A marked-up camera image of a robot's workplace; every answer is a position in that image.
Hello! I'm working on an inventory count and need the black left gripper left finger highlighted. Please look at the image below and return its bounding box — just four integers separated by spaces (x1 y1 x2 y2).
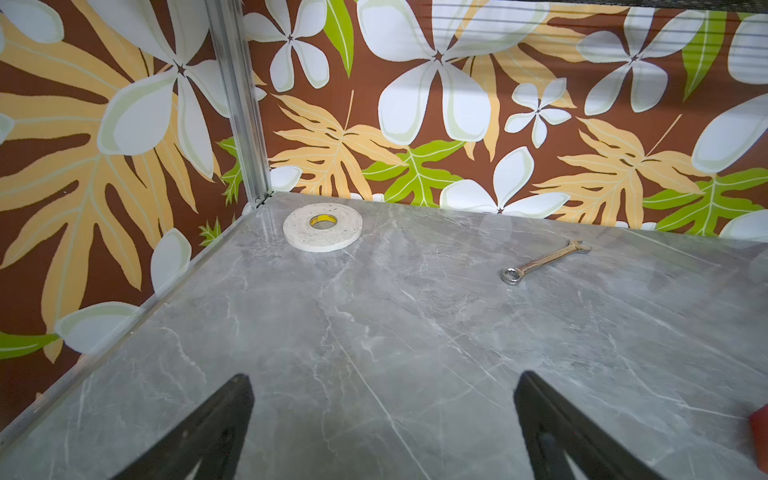
115 373 254 479

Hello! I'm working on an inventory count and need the white tape roll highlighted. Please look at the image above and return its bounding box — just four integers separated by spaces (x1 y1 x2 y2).
283 203 363 253

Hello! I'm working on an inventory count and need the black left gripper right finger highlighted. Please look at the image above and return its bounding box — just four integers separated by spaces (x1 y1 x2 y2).
514 370 662 480

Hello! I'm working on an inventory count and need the red square lego brick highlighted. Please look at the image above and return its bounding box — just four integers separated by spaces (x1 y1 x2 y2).
749 404 768 474

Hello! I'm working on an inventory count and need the metal combination wrench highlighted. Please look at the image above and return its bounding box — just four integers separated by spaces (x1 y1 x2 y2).
500 240 591 286

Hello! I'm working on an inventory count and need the aluminium frame post back left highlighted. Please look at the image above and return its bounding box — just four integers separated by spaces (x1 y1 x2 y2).
205 0 271 209

